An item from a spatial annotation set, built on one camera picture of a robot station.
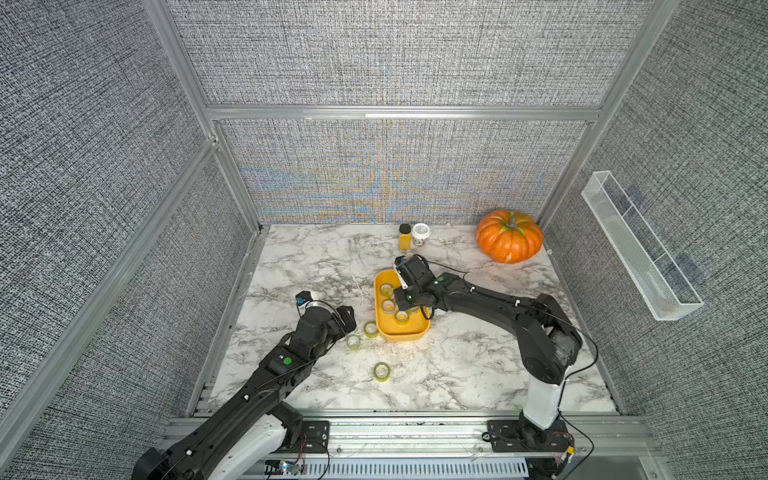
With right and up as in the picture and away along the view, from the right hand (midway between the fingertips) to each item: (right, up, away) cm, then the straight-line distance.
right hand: (399, 287), depth 91 cm
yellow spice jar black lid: (+3, +16, +18) cm, 24 cm away
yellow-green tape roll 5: (-5, -23, -7) cm, 24 cm away
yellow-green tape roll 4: (-14, -16, -1) cm, 22 cm away
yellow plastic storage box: (-2, -12, +2) cm, 12 cm away
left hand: (-14, -6, -10) cm, 19 cm away
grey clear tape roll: (-3, -6, +4) cm, 8 cm away
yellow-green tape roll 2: (+3, -5, -11) cm, 12 cm away
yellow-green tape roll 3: (-9, -13, +1) cm, 16 cm away
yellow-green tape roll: (+1, -10, +3) cm, 10 cm away
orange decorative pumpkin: (+38, +16, +9) cm, 42 cm away
